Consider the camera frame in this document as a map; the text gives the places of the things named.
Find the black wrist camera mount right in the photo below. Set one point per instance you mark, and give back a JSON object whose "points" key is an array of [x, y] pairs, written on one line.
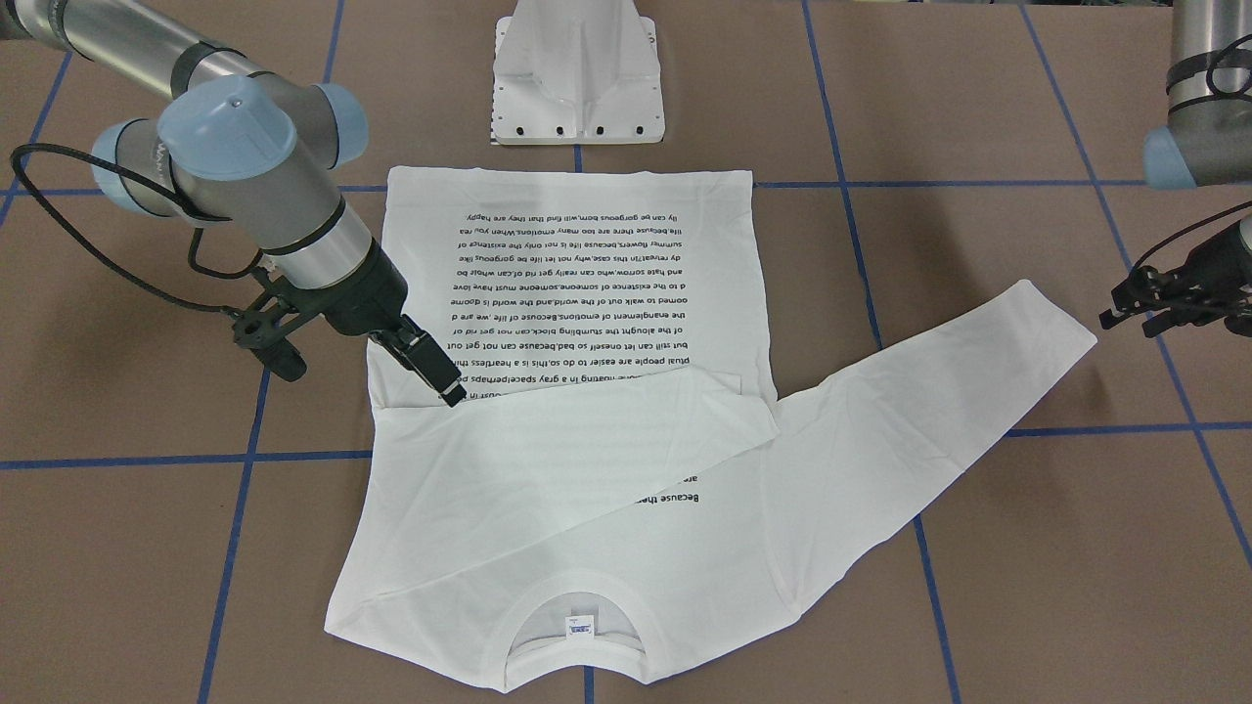
{"points": [[263, 327]]}

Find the white long-sleeve printed shirt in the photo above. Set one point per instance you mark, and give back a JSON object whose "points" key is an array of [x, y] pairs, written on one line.
{"points": [[623, 487]]}

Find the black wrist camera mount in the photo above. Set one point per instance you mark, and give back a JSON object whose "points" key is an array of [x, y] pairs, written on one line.
{"points": [[263, 327], [1144, 298]]}

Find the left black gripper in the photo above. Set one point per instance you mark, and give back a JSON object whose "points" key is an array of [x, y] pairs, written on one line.
{"points": [[1205, 262]]}

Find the white camera pole base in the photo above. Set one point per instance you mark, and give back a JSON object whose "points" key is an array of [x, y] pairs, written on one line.
{"points": [[576, 73]]}

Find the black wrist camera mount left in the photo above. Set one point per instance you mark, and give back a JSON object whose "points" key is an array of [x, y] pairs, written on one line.
{"points": [[1144, 298]]}

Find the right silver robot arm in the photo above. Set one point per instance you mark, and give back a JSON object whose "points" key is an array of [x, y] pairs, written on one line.
{"points": [[239, 143]]}

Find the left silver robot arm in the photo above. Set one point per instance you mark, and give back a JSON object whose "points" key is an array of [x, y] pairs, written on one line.
{"points": [[1205, 143]]}

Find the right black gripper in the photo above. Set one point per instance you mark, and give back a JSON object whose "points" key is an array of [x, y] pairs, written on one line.
{"points": [[369, 293]]}

